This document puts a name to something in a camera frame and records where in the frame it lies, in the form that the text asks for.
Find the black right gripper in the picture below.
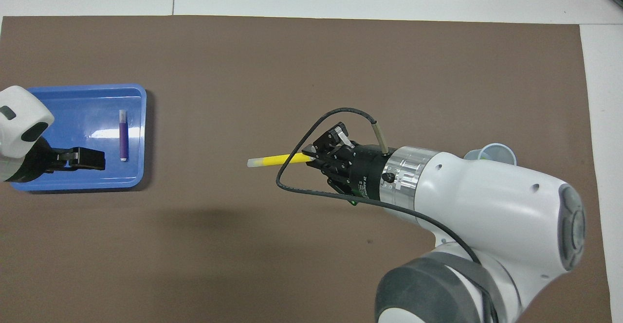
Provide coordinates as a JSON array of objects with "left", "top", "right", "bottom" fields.
[{"left": 306, "top": 122, "right": 391, "bottom": 206}]

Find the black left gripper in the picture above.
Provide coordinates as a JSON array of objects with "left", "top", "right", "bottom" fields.
[{"left": 4, "top": 137, "right": 106, "bottom": 182}]

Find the purple pen white cap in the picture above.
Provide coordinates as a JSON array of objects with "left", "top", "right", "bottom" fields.
[{"left": 119, "top": 109, "right": 129, "bottom": 162}]

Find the yellow pen white cap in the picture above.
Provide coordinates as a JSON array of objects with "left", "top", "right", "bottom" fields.
[{"left": 247, "top": 153, "right": 314, "bottom": 168}]

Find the blue plastic tray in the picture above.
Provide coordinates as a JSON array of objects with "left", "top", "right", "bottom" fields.
[{"left": 10, "top": 84, "right": 147, "bottom": 192}]

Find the brown table mat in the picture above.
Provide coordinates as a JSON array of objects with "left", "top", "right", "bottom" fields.
[{"left": 0, "top": 16, "right": 611, "bottom": 323}]

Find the clear plastic cup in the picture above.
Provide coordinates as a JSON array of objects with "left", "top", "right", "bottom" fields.
[{"left": 463, "top": 143, "right": 517, "bottom": 166}]

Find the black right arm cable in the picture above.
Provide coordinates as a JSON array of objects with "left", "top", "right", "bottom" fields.
[{"left": 275, "top": 108, "right": 482, "bottom": 265}]

